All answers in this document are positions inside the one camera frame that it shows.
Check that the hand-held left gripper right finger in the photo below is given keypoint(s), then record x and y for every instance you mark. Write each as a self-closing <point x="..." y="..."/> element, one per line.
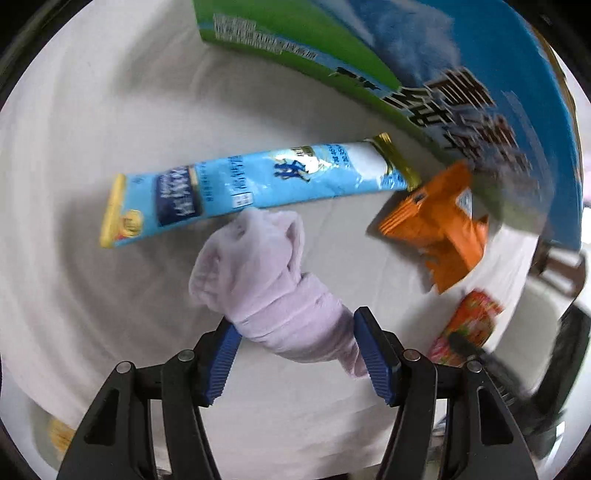
<point x="373" y="355"/>

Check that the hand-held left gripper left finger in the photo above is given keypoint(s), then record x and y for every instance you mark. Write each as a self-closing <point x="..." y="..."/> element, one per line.
<point x="222" y="361"/>

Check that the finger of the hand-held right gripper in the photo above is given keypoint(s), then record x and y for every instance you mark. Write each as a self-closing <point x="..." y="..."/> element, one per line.
<point x="496" y="369"/>

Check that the pale purple sock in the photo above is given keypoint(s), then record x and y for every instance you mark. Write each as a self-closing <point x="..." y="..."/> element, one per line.
<point x="272" y="286"/>

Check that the red floral snack packet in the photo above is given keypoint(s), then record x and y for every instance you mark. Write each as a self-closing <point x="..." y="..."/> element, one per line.
<point x="466" y="325"/>

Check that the orange snack packet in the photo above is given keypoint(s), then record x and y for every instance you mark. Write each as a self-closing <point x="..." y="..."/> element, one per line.
<point x="436" y="228"/>

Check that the yellow packet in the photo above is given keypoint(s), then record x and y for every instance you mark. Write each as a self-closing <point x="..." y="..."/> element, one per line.
<point x="62" y="436"/>

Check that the light blue stick sachet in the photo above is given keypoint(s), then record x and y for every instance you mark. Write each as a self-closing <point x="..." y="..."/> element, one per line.
<point x="258" y="182"/>

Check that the blue and green cardboard box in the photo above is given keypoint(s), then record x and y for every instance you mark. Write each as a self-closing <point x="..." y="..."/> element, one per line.
<point x="438" y="78"/>

